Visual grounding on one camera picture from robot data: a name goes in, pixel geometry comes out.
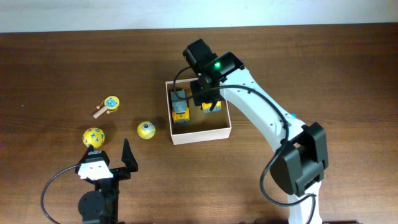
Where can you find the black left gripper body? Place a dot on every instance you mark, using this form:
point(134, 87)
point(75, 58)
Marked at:
point(112, 184)

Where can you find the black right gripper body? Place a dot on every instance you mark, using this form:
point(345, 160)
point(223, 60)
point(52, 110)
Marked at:
point(206, 97)

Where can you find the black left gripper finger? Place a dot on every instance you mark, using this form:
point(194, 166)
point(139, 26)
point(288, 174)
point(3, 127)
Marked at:
point(128, 159)
point(90, 148)

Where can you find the yellow grey toy mixer truck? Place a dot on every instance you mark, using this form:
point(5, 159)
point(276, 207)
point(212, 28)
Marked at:
point(209, 107)

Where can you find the yellow grey toy dump truck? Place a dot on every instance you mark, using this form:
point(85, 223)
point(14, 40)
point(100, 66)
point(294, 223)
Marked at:
point(180, 109)

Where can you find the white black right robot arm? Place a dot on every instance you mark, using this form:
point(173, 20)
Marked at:
point(294, 175)

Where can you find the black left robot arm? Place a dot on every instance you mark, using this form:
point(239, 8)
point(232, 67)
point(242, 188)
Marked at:
point(101, 205)

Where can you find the yellow ball with blue letters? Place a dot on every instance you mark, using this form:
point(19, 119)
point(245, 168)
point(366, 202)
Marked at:
point(93, 137)

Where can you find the yellow grey minion ball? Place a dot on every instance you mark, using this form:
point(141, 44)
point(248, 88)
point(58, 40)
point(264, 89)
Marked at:
point(146, 130)

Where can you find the yellow wooden rattle drum toy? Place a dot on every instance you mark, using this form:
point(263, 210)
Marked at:
point(108, 105)

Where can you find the beige open cardboard box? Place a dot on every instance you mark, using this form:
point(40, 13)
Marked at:
point(201, 126)

